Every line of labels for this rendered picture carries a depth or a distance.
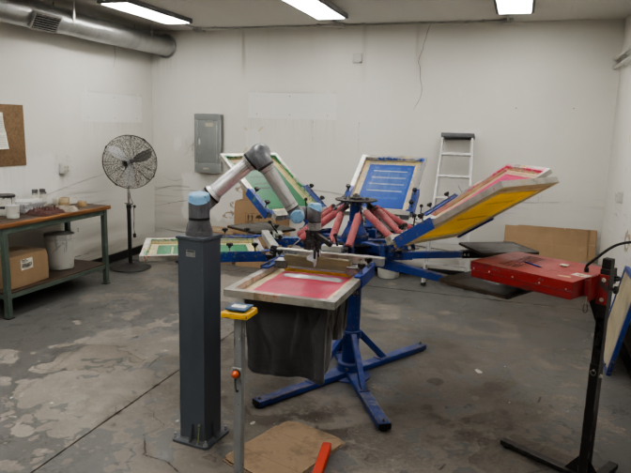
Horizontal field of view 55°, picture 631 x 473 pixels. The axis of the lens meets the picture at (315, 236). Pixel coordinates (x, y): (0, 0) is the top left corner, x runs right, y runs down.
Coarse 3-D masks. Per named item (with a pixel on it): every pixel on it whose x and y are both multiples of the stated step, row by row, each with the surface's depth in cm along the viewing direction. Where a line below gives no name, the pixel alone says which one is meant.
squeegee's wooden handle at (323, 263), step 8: (288, 256) 353; (296, 256) 351; (304, 256) 350; (288, 264) 354; (296, 264) 352; (304, 264) 350; (312, 264) 349; (320, 264) 347; (328, 264) 346; (336, 264) 344; (344, 264) 343
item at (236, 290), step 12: (252, 276) 329; (264, 276) 342; (228, 288) 303; (240, 288) 313; (348, 288) 309; (264, 300) 296; (276, 300) 294; (288, 300) 292; (300, 300) 290; (312, 300) 288; (324, 300) 287; (336, 300) 287
